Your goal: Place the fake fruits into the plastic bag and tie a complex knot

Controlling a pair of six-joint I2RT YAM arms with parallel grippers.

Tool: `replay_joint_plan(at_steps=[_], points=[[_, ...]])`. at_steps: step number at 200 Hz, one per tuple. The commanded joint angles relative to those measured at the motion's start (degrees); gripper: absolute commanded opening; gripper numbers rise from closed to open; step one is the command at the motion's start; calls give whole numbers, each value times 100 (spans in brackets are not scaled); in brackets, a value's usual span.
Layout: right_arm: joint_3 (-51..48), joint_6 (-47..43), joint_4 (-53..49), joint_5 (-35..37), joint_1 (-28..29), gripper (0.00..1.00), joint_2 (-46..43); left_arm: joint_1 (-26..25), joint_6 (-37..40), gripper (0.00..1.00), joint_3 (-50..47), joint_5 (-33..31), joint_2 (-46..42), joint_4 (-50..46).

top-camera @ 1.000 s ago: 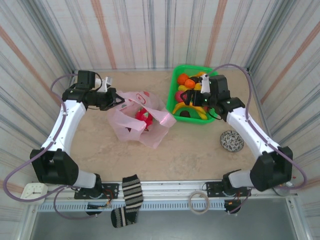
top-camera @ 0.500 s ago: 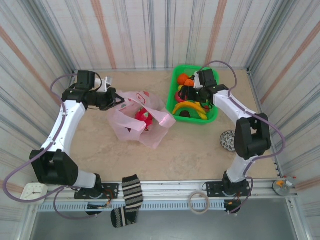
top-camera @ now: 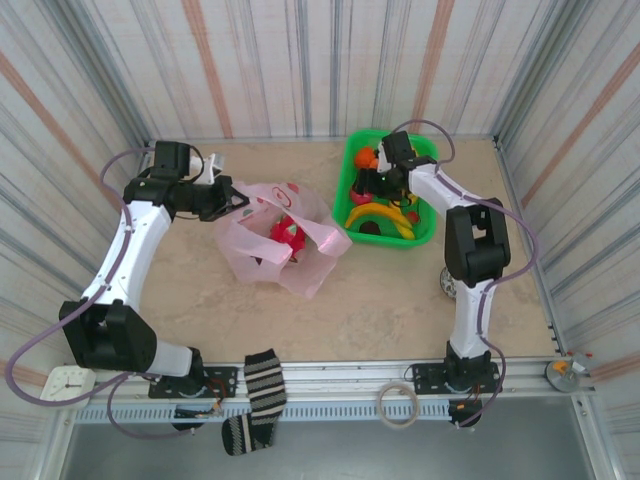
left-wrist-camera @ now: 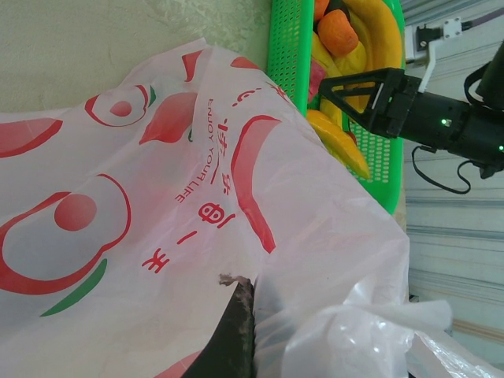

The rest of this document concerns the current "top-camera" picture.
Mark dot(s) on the orange fake fruit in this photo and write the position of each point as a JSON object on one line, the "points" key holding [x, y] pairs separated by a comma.
{"points": [[365, 159]]}

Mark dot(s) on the patterned round ball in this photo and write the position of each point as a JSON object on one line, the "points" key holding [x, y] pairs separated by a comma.
{"points": [[447, 285]]}

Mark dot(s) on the black striped sock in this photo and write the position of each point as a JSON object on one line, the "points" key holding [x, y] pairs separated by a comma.
{"points": [[262, 390]]}

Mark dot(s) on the dark purple fake fruit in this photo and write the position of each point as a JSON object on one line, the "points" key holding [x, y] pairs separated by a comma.
{"points": [[370, 228]]}

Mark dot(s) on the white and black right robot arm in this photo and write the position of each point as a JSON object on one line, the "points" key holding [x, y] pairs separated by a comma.
{"points": [[435, 185]]}

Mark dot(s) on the white square clock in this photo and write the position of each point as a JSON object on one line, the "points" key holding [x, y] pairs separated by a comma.
{"points": [[65, 387]]}

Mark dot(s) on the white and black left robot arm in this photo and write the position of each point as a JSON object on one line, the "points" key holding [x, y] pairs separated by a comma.
{"points": [[140, 235]]}

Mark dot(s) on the green plastic basket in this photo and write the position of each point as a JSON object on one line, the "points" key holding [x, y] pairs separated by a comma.
{"points": [[390, 242]]}

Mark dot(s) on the aluminium mounting rail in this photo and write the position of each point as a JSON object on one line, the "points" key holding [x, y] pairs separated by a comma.
{"points": [[340, 375]]}

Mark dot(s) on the pink plastic bag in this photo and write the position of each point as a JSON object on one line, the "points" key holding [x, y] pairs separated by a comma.
{"points": [[305, 280]]}

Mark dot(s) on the small red fake strawberry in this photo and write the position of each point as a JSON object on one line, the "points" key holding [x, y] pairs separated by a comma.
{"points": [[413, 217]]}

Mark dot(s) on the grey round spool orange part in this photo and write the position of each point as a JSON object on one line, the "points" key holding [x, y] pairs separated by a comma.
{"points": [[560, 377]]}

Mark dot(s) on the black controller board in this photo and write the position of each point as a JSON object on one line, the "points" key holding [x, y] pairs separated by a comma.
{"points": [[190, 415], [460, 410]]}

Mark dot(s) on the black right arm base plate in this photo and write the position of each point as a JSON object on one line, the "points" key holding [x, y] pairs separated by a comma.
{"points": [[425, 380]]}

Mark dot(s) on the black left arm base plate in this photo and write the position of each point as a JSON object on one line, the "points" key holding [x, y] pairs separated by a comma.
{"points": [[225, 380]]}

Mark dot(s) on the red fake dragon fruit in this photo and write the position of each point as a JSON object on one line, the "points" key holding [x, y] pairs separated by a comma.
{"points": [[290, 235]]}

